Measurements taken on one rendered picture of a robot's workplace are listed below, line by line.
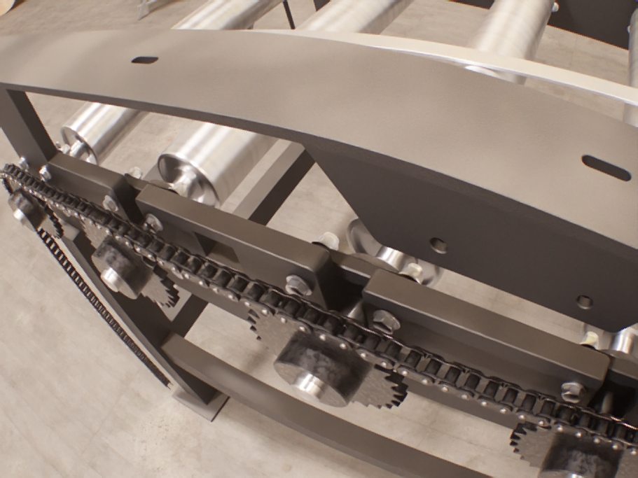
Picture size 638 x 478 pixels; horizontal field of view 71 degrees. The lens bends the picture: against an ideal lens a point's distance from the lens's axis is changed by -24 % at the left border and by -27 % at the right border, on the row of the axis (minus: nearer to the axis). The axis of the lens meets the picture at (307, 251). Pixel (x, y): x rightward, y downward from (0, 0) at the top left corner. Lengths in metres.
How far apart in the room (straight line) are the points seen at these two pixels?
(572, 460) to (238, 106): 0.38
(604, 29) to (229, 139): 0.91
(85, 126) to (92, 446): 1.06
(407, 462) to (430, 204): 0.72
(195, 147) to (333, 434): 0.61
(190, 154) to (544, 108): 0.51
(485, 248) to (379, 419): 1.07
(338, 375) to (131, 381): 1.24
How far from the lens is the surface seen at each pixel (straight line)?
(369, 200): 0.41
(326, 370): 0.51
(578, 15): 1.28
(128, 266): 0.67
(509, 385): 0.44
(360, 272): 0.53
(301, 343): 0.52
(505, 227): 0.37
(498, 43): 0.85
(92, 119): 0.94
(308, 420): 1.09
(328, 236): 0.56
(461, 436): 1.41
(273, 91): 0.31
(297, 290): 0.54
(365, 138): 0.27
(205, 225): 0.58
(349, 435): 1.07
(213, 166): 0.71
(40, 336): 2.02
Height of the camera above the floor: 1.34
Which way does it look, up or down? 51 degrees down
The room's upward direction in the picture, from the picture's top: 18 degrees counter-clockwise
